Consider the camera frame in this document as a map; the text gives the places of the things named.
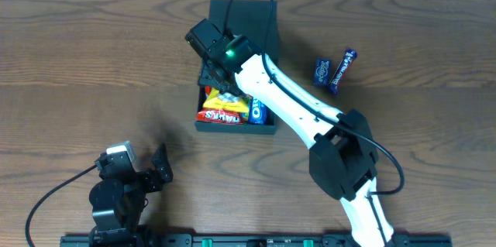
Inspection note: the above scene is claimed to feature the Dairy Milk chocolate bar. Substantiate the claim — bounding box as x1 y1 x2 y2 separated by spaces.
328 48 357 94

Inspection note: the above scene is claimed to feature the blue Eclipse mints box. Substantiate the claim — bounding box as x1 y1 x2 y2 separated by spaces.
312 57 332 87

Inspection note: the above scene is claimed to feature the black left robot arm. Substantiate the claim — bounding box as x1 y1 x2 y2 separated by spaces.
88 141 174 246

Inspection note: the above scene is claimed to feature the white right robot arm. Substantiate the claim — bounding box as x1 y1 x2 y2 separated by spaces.
185 19 394 246

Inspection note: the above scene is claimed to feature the dark green box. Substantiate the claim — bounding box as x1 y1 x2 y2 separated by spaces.
195 0 279 135

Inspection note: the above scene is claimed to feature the yellow nuts bag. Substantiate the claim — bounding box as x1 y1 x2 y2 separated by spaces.
202 87 251 121

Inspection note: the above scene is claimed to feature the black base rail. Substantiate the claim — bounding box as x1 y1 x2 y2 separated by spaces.
60 231 453 247

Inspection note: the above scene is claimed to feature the blue Oreo cookie pack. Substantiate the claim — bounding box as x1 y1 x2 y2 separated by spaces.
247 98 268 125

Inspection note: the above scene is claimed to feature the red Hacks candy bag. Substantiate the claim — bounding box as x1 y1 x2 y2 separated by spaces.
196 103 244 125

